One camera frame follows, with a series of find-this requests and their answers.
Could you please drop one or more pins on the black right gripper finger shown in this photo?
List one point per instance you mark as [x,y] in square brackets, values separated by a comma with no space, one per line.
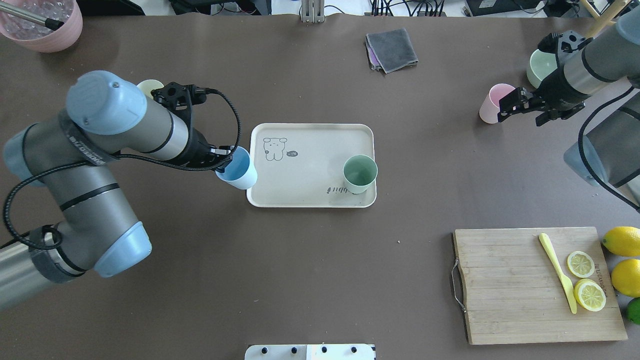
[515,102]
[544,117]

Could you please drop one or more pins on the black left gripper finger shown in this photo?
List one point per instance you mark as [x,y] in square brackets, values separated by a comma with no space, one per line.
[222,151]
[219,164]

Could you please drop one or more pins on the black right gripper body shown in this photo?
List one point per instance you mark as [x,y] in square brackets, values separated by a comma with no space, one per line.
[556,91]

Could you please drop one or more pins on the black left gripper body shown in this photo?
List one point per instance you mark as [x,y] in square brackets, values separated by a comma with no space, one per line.
[198,151]

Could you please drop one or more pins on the blue cup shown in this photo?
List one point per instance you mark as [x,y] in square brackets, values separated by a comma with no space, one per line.
[240,172]

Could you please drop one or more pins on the pink cup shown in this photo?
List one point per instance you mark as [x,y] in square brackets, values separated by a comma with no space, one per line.
[490,108]

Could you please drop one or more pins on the cream cup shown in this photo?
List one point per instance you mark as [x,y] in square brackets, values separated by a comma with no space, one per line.
[148,86]

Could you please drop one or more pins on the green cup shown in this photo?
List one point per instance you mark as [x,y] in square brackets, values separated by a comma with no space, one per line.
[359,173]

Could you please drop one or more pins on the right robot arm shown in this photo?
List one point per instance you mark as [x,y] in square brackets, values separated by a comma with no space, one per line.
[606,153]

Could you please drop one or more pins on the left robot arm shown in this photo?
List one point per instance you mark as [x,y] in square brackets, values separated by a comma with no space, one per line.
[105,119]

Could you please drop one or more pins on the cream rabbit tray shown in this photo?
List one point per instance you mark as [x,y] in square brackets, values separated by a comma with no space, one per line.
[300,165]

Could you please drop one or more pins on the green bowl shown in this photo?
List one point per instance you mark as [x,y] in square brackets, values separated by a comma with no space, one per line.
[540,65]

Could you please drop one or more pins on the wooden stand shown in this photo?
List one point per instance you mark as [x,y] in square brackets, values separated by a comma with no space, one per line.
[604,19]

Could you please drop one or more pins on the yellow plastic knife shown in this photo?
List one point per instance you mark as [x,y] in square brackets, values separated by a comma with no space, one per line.
[565,281]

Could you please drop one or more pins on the grey cloth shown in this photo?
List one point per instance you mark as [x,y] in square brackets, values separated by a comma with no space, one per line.
[390,50]

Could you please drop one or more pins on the metal tube tool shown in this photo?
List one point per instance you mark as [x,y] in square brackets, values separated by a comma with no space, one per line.
[42,21]

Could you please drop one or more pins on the yellow lemon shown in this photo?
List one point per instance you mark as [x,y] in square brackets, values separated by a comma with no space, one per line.
[625,277]
[622,241]

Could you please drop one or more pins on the lemon slice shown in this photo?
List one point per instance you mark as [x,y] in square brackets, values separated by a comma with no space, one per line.
[589,295]
[580,264]

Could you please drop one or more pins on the pink bowl with ice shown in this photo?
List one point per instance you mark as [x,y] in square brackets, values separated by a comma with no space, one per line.
[43,40]

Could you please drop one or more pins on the wooden cutting board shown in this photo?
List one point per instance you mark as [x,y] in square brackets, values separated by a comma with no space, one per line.
[510,292]

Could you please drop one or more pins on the green lime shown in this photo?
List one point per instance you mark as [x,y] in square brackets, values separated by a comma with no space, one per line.
[633,311]

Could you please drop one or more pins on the aluminium frame post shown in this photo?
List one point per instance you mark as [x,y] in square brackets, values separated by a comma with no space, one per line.
[312,11]

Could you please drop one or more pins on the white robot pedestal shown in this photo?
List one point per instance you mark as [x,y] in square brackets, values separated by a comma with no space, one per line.
[323,351]

